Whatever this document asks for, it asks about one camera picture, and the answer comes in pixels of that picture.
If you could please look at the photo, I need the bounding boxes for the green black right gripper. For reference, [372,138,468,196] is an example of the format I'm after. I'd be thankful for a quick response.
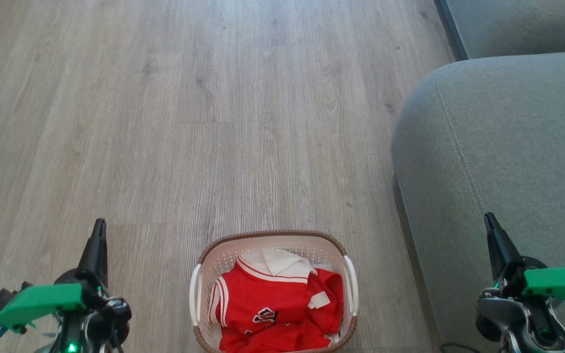
[484,212,565,315]

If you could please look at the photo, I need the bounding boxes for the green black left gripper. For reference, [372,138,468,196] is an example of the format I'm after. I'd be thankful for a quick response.
[0,218,132,344]

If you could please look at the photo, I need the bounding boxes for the red jersey with white collar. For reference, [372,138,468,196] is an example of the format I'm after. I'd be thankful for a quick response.
[208,248,322,353]

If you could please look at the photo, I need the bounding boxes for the grey sofa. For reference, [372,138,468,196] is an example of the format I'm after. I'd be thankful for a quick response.
[391,50,565,353]

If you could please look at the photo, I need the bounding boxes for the white brown-rimmed laundry basket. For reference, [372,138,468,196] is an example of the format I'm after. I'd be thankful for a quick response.
[189,230,360,353]

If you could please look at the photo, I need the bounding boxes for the thin black floor cable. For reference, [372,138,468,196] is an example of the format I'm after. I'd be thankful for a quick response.
[439,342,483,353]

